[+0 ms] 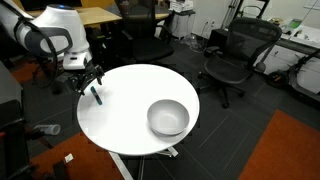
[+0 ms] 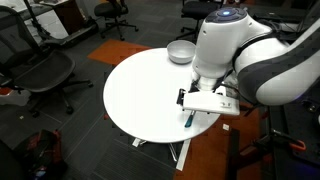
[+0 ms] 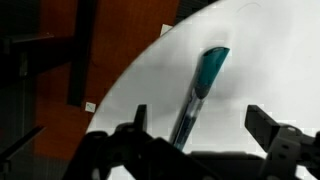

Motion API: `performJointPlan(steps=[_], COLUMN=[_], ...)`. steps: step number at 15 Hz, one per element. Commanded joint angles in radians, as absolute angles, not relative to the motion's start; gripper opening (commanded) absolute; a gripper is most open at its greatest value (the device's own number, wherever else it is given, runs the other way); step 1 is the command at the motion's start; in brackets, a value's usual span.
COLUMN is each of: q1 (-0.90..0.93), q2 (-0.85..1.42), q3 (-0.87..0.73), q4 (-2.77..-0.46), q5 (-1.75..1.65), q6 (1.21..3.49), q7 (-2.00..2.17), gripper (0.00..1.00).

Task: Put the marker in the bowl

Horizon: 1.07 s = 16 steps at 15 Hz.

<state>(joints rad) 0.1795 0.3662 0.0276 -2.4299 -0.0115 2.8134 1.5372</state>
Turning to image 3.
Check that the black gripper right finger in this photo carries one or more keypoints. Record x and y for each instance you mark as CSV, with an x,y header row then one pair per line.
x,y
286,153

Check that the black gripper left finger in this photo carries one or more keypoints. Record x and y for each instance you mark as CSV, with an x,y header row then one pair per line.
x,y
133,156

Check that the teal marker pen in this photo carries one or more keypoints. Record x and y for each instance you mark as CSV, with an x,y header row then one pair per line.
x,y
210,70

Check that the small white paper tag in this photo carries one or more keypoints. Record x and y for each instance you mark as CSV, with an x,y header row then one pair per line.
x,y
90,106
165,29

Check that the black stand leg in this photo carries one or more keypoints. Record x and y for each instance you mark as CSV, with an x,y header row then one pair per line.
x,y
81,50

